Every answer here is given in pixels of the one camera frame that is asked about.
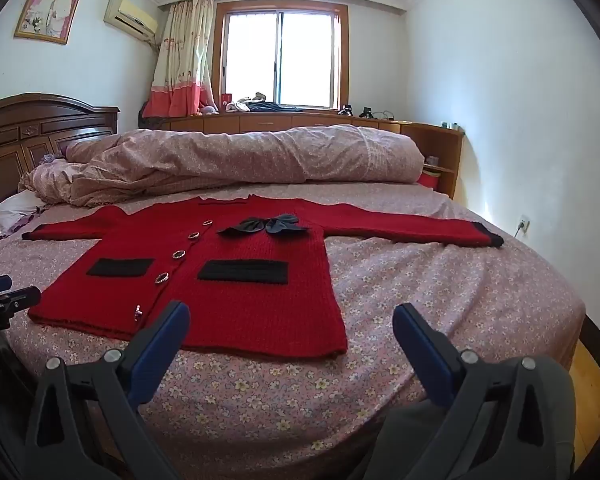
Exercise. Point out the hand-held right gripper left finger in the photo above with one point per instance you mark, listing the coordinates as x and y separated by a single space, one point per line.
157 350

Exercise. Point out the cream and red curtain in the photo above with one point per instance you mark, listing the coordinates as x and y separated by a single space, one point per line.
180 60

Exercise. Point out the dark cloth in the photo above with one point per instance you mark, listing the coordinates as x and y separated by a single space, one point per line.
150 117

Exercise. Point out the small black gadget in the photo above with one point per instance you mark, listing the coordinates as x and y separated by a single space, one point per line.
347 109
365 112

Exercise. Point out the dark blue clothes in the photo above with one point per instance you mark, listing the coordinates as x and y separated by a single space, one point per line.
275 107

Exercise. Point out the red knitted cardigan sweater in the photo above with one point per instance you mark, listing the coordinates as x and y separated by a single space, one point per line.
260 305

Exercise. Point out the bed with floral sheet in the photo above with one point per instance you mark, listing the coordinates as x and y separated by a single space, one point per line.
380 310

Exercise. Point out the framed wall poster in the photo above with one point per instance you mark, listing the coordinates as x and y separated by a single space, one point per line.
50 2

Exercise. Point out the white wall socket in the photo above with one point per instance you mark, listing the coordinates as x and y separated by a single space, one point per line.
523 223

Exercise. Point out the purple flower cushion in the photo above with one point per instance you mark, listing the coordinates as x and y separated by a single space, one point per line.
54 159

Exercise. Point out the white and purple pillow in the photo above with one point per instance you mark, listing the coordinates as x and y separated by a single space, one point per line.
7 212

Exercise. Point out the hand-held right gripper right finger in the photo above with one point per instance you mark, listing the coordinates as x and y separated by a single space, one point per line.
425 355

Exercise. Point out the dark wooden headboard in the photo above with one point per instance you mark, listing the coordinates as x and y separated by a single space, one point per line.
55 125

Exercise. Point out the pink floral quilt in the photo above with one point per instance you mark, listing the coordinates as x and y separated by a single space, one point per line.
260 155

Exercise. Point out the purple plush toy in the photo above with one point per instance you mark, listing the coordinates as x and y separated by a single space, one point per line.
208 109

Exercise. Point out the small jars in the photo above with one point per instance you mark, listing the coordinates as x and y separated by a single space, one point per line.
451 124

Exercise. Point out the long wooden cabinet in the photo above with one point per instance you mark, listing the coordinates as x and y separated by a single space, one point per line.
430 140

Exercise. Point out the cream wall air conditioner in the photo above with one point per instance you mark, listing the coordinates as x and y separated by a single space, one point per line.
130 17

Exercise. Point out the wooden framed window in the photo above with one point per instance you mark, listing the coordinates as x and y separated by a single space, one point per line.
282 55

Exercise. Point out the red container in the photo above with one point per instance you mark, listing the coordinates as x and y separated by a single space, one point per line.
430 180

